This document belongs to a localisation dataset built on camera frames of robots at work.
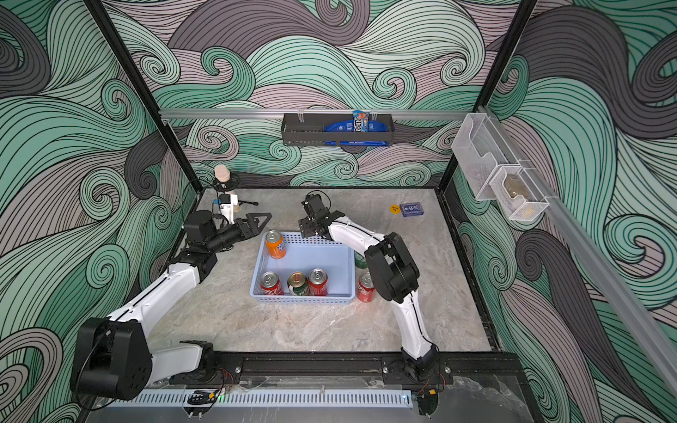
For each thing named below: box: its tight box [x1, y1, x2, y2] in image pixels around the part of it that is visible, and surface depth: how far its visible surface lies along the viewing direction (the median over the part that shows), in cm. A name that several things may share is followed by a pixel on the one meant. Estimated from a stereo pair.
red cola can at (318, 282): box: [307, 267, 329, 297], surface depth 83 cm
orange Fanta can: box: [265, 229, 287, 260], surface depth 94 cm
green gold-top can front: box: [287, 271, 308, 297], surface depth 82 cm
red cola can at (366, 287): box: [357, 272, 377, 304], surface depth 81 cm
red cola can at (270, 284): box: [259, 271, 285, 297], surface depth 81 cm
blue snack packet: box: [323, 110, 389, 147], surface depth 93 cm
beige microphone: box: [215, 164, 231, 183], surface depth 89 cm
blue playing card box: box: [400, 201, 425, 217], surface depth 113 cm
